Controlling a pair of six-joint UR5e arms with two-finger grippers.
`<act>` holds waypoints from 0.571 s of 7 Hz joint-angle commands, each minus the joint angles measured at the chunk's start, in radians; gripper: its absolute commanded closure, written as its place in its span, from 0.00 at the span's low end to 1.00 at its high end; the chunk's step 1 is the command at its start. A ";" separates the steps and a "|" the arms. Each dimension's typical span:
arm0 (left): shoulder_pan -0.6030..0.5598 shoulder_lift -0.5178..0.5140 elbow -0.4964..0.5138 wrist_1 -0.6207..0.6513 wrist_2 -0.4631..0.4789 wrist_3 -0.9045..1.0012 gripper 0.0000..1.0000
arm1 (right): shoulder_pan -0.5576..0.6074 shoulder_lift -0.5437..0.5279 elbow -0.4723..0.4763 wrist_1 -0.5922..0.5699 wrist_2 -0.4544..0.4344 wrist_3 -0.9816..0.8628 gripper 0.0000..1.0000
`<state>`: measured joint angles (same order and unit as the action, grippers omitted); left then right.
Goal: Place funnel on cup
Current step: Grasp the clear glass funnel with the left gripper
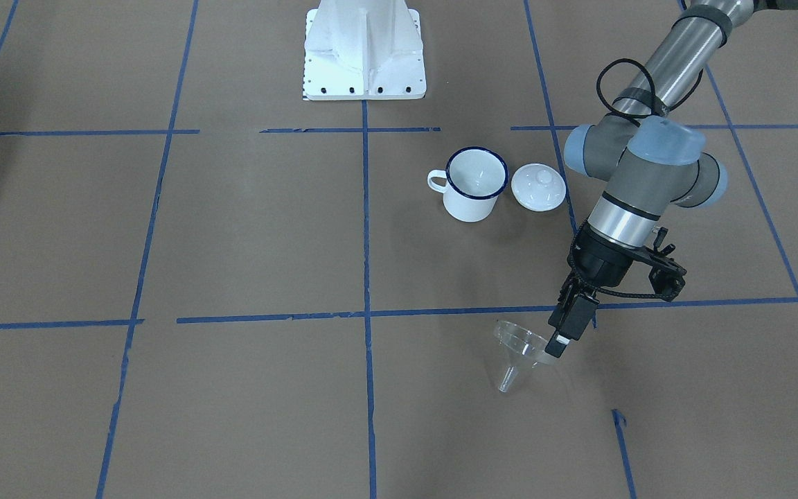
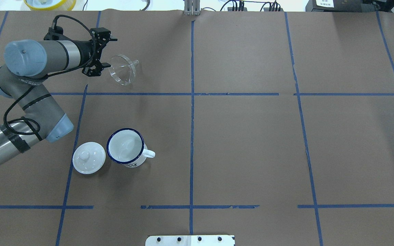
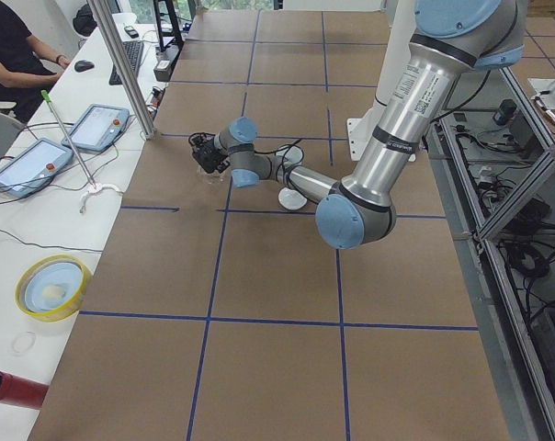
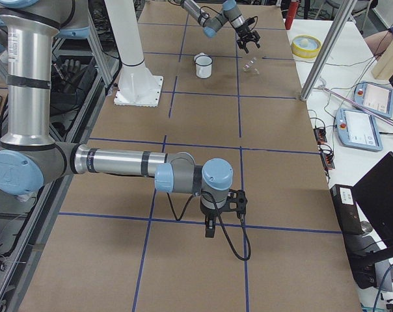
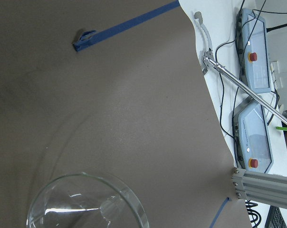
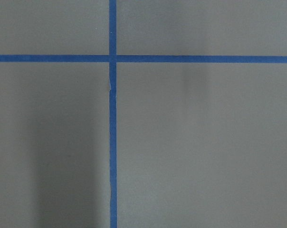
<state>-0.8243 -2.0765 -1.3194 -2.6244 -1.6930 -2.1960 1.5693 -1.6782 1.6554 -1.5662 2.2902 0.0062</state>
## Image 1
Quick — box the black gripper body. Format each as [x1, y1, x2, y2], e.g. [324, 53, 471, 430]
[558, 220, 639, 303]

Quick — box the clear plastic funnel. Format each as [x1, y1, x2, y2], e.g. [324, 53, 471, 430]
[493, 319, 558, 394]

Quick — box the white enamel mug lid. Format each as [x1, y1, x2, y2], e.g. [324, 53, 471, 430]
[511, 162, 567, 212]

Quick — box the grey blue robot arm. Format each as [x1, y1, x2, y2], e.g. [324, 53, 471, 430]
[544, 1, 758, 359]

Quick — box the white enamel mug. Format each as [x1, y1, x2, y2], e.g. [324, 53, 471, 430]
[427, 146, 509, 223]

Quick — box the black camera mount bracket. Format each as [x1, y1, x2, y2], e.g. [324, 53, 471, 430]
[633, 227, 687, 302]

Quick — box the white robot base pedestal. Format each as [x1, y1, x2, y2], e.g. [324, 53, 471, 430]
[302, 1, 427, 101]

